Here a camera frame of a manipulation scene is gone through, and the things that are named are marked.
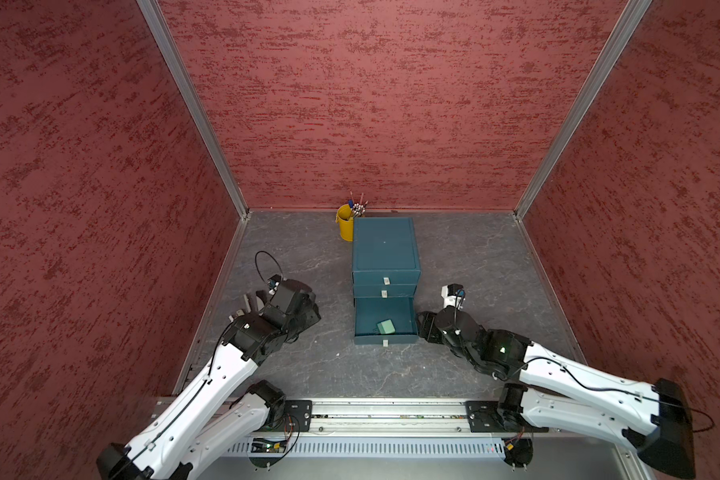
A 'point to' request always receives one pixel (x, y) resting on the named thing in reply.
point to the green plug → (386, 327)
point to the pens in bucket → (358, 208)
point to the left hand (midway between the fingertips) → (312, 317)
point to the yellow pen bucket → (344, 216)
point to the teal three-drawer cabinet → (385, 276)
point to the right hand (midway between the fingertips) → (423, 324)
